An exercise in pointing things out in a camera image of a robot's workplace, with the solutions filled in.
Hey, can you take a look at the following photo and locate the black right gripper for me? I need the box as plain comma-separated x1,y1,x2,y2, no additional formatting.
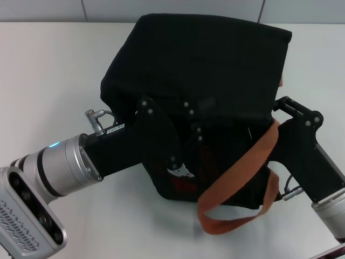
268,96,345,203

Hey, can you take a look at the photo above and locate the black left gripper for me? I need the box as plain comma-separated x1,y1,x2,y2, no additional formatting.
82,96,217,181

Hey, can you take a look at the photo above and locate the black fabric food bag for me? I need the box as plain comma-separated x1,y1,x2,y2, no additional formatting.
99,13,293,211

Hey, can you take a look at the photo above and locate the silver right gripper connector cable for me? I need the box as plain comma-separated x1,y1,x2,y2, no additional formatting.
281,174,307,202

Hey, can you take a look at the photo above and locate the silver gripper connector cable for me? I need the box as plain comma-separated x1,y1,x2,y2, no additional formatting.
281,174,307,202
84,108,121,135

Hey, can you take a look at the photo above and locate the silver left gripper connector cable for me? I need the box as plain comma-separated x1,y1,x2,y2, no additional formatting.
84,108,121,135

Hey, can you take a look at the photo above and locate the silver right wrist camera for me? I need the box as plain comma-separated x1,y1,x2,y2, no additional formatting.
314,243,345,259

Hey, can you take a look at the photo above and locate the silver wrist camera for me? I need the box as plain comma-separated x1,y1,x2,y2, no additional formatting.
314,243,345,259
0,166,68,259

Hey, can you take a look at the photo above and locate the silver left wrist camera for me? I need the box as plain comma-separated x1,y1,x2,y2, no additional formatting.
0,166,68,259

